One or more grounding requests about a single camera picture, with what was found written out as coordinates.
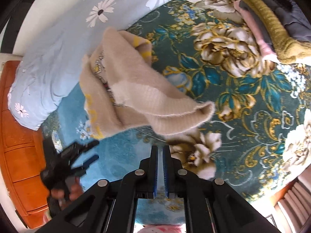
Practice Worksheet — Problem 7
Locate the beige fuzzy sweater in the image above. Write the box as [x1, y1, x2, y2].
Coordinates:
[79, 27, 215, 140]

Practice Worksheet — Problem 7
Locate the person's left hand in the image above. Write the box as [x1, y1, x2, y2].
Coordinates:
[49, 176, 84, 210]

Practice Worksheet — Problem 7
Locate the orange wooden headboard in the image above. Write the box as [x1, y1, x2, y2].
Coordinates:
[1, 61, 48, 229]

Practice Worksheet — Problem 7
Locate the light blue daisy duvet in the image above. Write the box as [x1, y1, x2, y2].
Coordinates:
[8, 0, 171, 130]

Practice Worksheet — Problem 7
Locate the teal floral bed blanket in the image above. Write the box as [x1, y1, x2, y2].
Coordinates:
[43, 0, 309, 224]

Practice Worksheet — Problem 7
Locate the pink folded garment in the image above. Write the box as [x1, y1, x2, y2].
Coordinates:
[233, 0, 279, 63]

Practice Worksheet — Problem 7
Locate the mustard yellow knit garment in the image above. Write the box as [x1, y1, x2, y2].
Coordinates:
[243, 0, 310, 65]

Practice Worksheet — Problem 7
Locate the dark grey folded garment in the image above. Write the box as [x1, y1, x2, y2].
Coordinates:
[245, 0, 311, 43]

